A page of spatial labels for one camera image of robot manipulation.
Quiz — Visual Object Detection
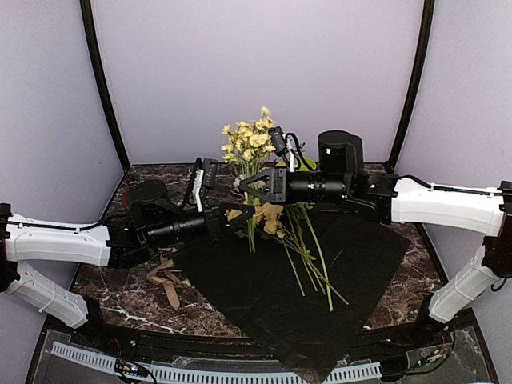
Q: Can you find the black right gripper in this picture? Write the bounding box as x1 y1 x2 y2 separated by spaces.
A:
239 166 350 206

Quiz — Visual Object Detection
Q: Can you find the pink fake flower stem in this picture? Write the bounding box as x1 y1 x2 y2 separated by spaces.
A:
277 203 322 292
280 237 306 297

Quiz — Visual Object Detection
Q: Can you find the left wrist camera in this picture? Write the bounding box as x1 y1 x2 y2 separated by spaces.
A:
183 158 218 212

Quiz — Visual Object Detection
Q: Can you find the black wrapping paper sheet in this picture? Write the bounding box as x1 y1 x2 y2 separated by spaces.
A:
176 212 410 383

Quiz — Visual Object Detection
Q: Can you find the black frame post left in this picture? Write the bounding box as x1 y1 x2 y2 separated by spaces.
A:
79 0 131 173

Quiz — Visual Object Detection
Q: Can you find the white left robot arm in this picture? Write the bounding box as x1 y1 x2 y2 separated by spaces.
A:
1 179 255 349

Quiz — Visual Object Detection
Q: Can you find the yellow fake flower stem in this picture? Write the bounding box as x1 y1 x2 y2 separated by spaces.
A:
297 203 334 312

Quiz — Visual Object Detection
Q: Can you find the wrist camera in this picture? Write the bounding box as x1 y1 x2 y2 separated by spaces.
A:
268 126 308 172
183 158 218 212

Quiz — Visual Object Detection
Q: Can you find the black front rail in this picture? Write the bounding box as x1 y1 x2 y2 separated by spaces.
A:
106 323 414 361

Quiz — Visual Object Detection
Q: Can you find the small yellow blossom spray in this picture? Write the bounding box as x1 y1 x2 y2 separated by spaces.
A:
221 107 282 253

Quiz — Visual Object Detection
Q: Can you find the green bowl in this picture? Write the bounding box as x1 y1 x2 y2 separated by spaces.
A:
275 158 317 171

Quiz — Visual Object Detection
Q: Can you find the black frame post right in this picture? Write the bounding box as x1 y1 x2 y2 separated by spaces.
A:
386 0 435 173

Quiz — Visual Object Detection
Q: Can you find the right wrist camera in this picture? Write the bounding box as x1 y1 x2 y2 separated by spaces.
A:
268 126 308 172

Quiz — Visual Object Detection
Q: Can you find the red decorated plate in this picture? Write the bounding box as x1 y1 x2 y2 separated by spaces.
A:
121 188 131 210

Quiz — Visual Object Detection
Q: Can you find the black frame post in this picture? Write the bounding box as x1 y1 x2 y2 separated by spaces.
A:
386 0 435 173
79 0 131 173

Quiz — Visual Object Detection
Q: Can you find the beige ribbon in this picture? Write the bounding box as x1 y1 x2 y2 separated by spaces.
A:
146 253 193 310

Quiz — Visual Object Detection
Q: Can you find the left circuit board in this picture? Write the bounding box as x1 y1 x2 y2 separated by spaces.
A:
114 358 150 380

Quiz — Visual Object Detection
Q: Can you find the white cable duct strip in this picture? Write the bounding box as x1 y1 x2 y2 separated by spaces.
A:
50 341 382 384

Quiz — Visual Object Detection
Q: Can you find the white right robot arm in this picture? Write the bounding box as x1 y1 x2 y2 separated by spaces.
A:
239 130 511 347

